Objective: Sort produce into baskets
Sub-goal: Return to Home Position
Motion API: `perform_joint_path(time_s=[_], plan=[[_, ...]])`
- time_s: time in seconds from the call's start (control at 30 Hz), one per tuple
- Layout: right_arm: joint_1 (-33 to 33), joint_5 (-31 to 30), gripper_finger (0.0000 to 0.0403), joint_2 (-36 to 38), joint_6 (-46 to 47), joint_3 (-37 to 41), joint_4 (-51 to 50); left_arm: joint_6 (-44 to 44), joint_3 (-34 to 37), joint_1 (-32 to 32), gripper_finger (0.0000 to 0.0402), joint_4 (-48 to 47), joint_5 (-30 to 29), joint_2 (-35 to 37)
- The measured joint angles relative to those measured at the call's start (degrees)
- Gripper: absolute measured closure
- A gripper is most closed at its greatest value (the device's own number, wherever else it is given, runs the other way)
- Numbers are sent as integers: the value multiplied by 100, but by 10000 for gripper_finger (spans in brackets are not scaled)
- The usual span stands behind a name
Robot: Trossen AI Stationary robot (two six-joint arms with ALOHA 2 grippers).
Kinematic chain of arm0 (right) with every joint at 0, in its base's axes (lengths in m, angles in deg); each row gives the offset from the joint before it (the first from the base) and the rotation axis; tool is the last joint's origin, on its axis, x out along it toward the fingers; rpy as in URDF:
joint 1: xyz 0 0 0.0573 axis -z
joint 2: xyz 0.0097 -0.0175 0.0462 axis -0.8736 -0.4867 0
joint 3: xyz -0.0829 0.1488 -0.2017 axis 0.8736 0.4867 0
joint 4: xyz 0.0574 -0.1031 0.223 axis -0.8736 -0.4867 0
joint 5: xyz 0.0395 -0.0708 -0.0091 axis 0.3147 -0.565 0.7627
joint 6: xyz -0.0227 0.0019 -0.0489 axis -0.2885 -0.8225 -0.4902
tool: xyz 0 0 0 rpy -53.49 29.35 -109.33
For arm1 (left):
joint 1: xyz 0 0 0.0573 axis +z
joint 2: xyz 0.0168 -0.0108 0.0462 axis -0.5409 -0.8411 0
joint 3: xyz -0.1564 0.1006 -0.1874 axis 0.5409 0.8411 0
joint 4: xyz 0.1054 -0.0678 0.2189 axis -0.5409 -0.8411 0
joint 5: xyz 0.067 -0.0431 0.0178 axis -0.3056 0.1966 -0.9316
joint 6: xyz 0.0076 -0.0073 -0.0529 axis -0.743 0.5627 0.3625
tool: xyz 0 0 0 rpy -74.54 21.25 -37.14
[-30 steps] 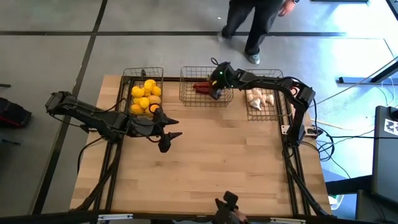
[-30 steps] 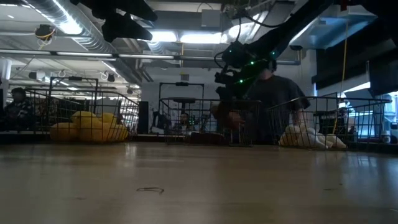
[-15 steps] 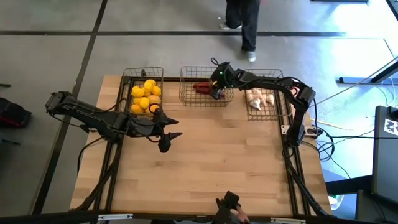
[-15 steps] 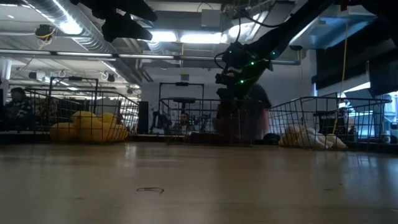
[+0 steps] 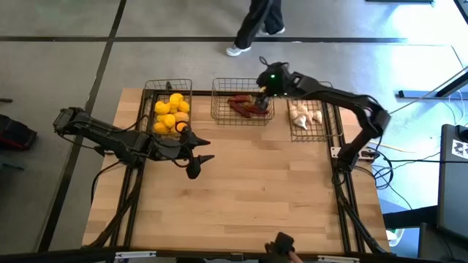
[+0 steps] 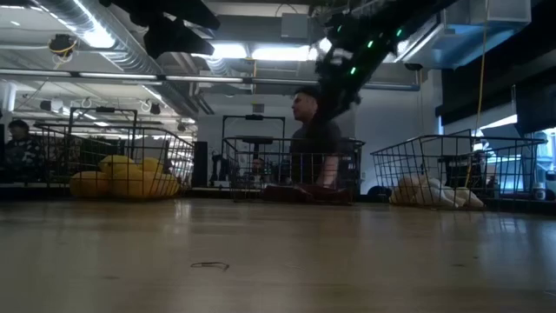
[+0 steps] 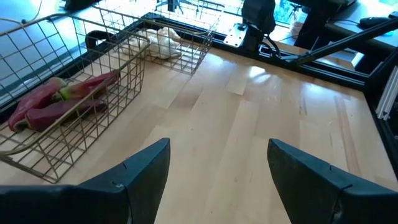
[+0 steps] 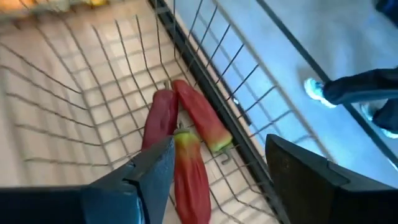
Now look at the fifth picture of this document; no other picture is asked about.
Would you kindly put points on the red black case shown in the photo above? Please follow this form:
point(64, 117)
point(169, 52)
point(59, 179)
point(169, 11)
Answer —
point(16, 133)

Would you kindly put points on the person's leg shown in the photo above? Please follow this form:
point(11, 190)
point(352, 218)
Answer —
point(275, 14)
point(252, 22)

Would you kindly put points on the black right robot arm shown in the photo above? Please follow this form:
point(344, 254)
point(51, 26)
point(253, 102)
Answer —
point(347, 98)

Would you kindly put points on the thin beige stick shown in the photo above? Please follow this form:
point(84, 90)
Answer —
point(395, 148)

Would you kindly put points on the small black stick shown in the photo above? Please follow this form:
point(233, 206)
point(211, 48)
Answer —
point(5, 99)
point(12, 166)

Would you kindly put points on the silver frame plate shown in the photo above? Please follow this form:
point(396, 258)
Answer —
point(135, 255)
point(338, 259)

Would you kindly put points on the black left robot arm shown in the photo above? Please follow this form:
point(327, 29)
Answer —
point(109, 137)

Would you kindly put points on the white green roll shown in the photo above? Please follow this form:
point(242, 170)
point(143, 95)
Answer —
point(394, 236)

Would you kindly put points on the lemon with dark stem tip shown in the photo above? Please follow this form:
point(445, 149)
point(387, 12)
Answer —
point(181, 117)

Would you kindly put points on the dark grey desk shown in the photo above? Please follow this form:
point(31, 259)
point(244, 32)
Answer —
point(453, 190)

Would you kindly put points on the dark red pepper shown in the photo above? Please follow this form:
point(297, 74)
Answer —
point(240, 109)

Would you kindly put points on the silver corner bracket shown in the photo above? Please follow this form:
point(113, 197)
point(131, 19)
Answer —
point(335, 152)

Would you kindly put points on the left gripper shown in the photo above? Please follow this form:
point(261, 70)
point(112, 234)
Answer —
point(172, 148)

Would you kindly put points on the white tag sticker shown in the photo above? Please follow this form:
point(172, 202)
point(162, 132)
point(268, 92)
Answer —
point(460, 149)

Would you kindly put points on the black handheld device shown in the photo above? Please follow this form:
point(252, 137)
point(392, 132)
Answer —
point(282, 243)

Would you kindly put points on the black stand foot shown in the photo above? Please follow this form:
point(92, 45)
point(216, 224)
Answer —
point(420, 94)

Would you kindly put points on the person's hand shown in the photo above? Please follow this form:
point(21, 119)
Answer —
point(295, 258)

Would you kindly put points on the white power strip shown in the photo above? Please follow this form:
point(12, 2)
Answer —
point(367, 153)

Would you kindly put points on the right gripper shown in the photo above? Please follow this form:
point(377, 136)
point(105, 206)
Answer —
point(276, 80)

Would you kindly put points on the person's shoe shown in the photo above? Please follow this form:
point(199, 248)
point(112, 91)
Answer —
point(272, 32)
point(237, 50)

